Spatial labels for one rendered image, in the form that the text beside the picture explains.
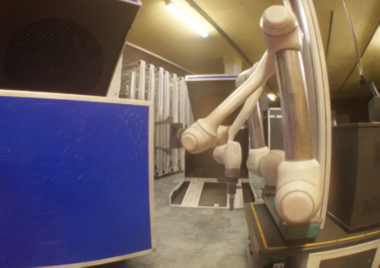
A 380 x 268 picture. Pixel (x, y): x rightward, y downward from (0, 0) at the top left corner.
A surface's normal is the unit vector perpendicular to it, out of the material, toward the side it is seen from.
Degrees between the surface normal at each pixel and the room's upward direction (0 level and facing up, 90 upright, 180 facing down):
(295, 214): 95
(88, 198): 90
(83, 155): 90
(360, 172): 90
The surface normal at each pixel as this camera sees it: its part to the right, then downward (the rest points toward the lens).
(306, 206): -0.57, 0.09
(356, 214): -0.17, -0.05
